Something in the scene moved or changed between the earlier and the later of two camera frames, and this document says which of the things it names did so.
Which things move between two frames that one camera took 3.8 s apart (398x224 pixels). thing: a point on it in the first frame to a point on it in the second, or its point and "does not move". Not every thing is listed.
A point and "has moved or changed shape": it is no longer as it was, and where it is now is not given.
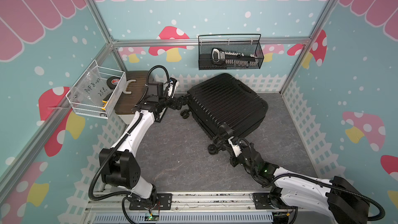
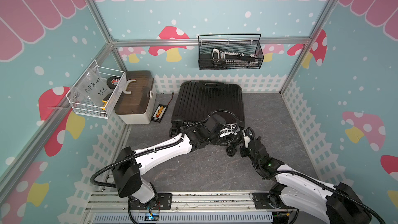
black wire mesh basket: x=229 y=52 does not move
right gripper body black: x=240 y=160 to x=244 y=152
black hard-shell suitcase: x=224 y=100 has moved or changed shape
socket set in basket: x=237 y=59 does not move
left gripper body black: x=170 y=102 to x=215 y=138
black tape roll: x=112 y=81 does not move
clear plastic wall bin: x=96 y=93 does not move
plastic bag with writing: x=91 y=88 does not move
